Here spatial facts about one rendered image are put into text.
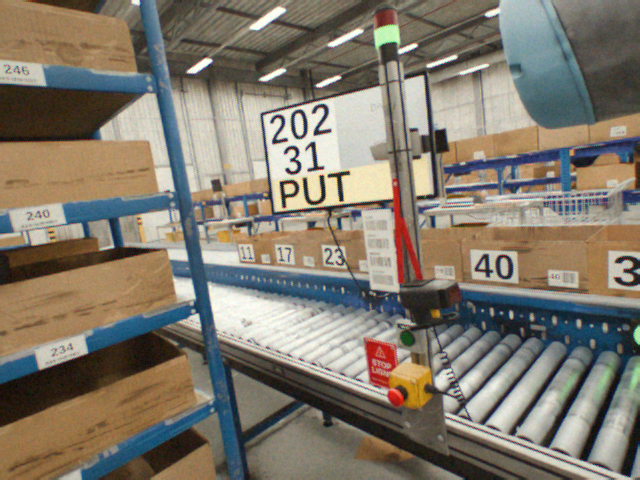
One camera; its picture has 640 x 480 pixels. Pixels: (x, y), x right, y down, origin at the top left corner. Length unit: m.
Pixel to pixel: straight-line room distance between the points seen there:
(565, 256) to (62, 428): 1.31
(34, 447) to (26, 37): 0.61
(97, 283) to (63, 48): 0.37
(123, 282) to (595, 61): 0.69
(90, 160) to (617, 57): 0.68
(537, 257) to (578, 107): 1.04
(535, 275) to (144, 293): 1.15
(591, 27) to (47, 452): 0.84
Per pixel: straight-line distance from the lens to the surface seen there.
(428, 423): 1.03
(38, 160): 0.72
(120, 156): 0.75
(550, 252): 1.39
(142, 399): 0.79
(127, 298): 0.75
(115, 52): 0.79
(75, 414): 0.77
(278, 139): 1.14
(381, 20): 0.92
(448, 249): 1.52
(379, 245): 0.92
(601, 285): 1.39
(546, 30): 0.38
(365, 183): 1.02
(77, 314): 0.74
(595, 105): 0.40
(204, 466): 0.92
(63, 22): 0.79
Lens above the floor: 1.32
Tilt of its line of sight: 8 degrees down
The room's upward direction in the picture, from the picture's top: 8 degrees counter-clockwise
